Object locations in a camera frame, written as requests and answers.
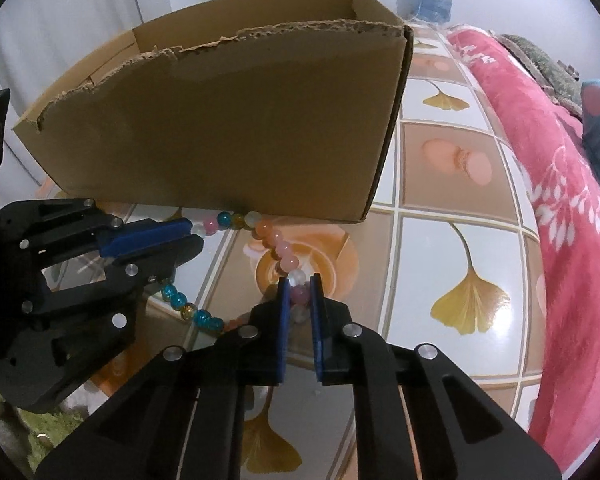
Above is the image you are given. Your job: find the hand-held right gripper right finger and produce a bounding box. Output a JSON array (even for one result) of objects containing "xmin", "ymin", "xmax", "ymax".
[{"xmin": 309, "ymin": 273, "xmax": 563, "ymax": 480}]

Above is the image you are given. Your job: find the brown cardboard box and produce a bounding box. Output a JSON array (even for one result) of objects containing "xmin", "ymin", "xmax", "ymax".
[{"xmin": 12, "ymin": 0, "xmax": 414, "ymax": 224}]

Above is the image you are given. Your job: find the red floral blanket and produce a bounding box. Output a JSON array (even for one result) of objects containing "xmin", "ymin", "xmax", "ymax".
[{"xmin": 445, "ymin": 27, "xmax": 600, "ymax": 476}]

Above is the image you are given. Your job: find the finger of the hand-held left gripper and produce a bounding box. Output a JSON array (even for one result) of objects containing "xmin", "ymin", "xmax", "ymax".
[
  {"xmin": 0, "ymin": 237, "xmax": 204, "ymax": 413},
  {"xmin": 0, "ymin": 199, "xmax": 193, "ymax": 271}
]

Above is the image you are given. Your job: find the grey patterned pillow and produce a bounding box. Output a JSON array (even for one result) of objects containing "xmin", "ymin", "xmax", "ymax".
[{"xmin": 500, "ymin": 34, "xmax": 586, "ymax": 116}]

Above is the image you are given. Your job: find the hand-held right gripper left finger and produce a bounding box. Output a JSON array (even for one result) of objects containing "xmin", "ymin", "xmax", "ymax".
[{"xmin": 34, "ymin": 277, "xmax": 293, "ymax": 480}]

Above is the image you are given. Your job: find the multicolour glass bead bracelet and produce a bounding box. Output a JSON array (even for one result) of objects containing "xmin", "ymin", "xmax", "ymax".
[{"xmin": 160, "ymin": 210, "xmax": 312, "ymax": 333}]

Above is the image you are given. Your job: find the white curtain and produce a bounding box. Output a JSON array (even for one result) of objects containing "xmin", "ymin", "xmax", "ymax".
[{"xmin": 0, "ymin": 0, "xmax": 146, "ymax": 191}]

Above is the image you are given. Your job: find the green fuzzy cloth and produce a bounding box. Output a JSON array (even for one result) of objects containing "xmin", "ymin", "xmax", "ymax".
[{"xmin": 0, "ymin": 385, "xmax": 88, "ymax": 461}]

